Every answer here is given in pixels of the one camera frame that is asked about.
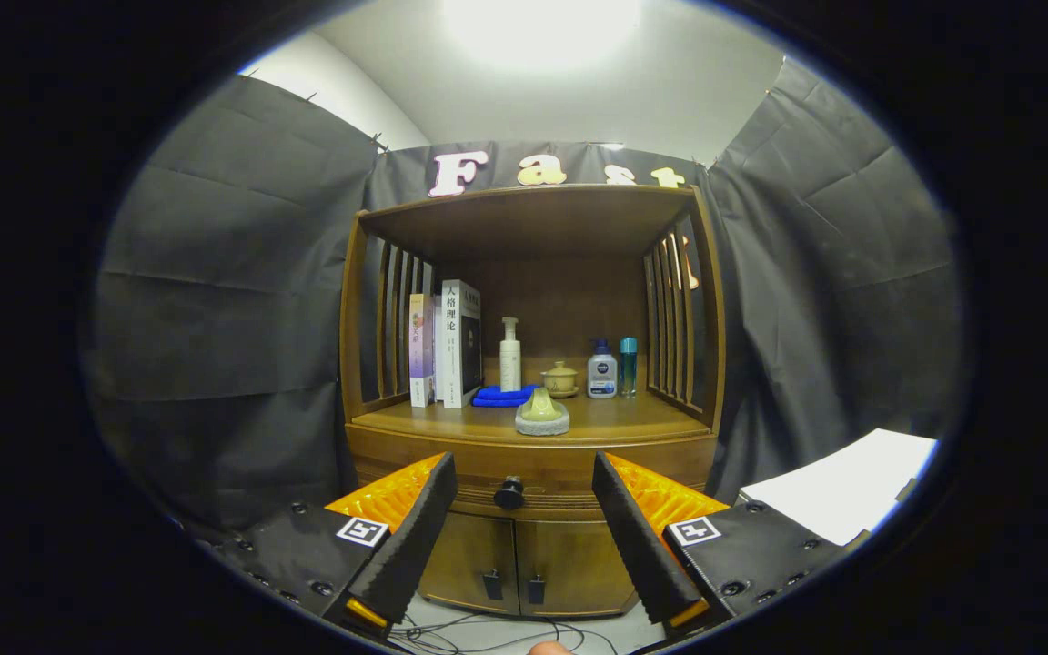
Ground yellow ceramic lidded cup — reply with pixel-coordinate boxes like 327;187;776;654
540;361;579;399

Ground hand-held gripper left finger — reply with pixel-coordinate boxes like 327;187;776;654
215;451;459;638

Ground wooden cabinet door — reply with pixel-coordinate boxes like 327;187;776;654
513;519;641;618
417;511;520;616

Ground white pump bottle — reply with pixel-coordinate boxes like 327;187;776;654
499;317;523;393

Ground wooden drawer with black knob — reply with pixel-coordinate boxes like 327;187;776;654
345;426;719;521

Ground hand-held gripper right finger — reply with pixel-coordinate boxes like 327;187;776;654
591;449;871;638

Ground blue folded cloth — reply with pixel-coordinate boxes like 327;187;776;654
472;385;539;408

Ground brown wooden cabinet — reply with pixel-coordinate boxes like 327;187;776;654
338;184;727;620

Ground purple book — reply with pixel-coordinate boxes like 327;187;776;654
408;292;437;408

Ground green ornament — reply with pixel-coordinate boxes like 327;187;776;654
515;386;571;437

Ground white table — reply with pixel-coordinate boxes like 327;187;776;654
738;428;939;547

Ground black backdrop cloth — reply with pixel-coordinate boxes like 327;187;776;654
83;55;966;538

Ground white bottle with blue cap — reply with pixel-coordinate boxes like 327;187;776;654
587;338;619;400

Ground white and black book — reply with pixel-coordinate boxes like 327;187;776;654
438;279;483;409

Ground wooden countertop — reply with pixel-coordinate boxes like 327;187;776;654
349;389;714;444

